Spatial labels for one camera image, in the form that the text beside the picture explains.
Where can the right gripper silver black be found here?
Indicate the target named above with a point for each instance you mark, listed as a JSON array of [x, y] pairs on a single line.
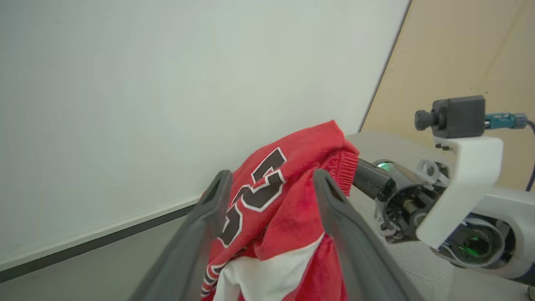
[[403, 200]]

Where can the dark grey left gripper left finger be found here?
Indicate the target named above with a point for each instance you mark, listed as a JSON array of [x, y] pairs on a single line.
[[196, 234]]

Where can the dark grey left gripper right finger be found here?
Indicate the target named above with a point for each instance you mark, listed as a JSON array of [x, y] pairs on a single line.
[[355, 251]]

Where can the red basketball jersey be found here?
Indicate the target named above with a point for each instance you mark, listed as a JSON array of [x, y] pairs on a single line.
[[288, 209]]

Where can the right robot arm with camera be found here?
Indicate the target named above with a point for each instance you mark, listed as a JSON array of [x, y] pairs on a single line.
[[418, 271]]

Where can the white camera mounting bracket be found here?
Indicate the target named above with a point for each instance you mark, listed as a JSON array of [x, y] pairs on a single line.
[[472, 175]]

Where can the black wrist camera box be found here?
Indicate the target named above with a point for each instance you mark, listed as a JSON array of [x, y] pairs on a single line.
[[459, 117]]

